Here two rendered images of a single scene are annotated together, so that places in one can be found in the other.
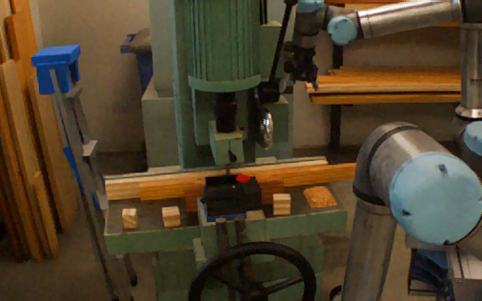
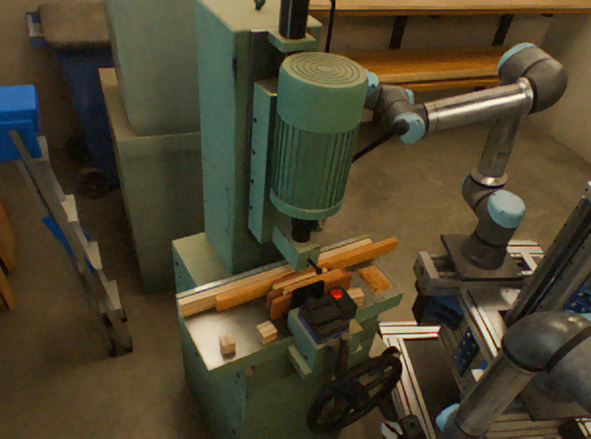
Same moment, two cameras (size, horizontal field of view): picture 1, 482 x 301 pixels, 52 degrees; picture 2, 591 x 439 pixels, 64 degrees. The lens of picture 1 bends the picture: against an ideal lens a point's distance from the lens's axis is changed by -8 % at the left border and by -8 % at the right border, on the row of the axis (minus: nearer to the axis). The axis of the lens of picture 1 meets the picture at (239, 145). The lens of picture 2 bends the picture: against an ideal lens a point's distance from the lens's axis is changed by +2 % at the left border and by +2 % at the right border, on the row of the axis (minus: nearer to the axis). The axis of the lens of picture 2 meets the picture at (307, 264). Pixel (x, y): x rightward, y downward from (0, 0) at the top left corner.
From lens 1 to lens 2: 0.69 m
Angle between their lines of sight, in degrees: 31
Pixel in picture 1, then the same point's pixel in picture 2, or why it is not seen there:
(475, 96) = (499, 167)
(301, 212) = (369, 302)
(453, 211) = not seen: outside the picture
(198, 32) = (303, 166)
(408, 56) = (338, 39)
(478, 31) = not seen: hidden behind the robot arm
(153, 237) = (254, 357)
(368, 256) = (507, 397)
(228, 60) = (328, 190)
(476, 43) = (516, 121)
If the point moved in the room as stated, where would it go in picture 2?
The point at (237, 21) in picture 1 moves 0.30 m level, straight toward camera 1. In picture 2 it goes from (345, 153) to (420, 248)
